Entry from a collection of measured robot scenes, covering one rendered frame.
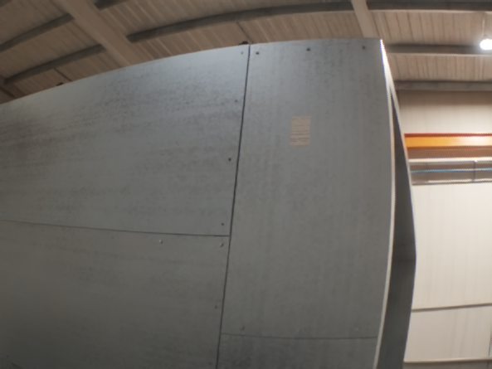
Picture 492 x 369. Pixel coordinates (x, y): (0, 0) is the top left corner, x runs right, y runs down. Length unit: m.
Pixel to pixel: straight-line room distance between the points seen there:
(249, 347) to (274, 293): 0.15
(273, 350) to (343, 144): 0.52
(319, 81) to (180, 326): 0.72
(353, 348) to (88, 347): 0.78
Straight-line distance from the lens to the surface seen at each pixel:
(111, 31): 9.83
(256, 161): 1.24
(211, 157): 1.30
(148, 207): 1.34
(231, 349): 1.18
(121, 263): 1.36
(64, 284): 1.51
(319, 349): 1.11
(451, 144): 9.83
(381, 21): 9.05
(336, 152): 1.19
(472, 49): 9.69
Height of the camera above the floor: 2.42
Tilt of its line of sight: 17 degrees up
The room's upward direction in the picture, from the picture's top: 6 degrees clockwise
